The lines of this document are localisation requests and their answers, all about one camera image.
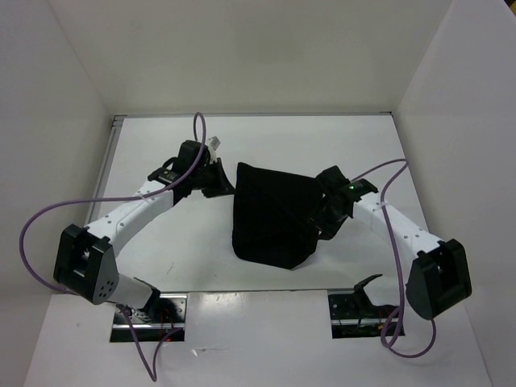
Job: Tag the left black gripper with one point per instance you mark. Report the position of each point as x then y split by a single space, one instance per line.
222 185

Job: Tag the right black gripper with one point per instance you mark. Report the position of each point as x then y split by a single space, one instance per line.
327 228

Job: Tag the black skirt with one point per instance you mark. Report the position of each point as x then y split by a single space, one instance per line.
272 213

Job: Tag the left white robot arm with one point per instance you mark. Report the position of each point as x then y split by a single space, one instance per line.
86 256

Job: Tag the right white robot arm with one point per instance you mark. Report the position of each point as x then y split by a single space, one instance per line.
439 277

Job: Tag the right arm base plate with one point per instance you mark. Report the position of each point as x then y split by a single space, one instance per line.
353 315

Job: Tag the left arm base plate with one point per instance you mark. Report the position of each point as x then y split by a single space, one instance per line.
168 322

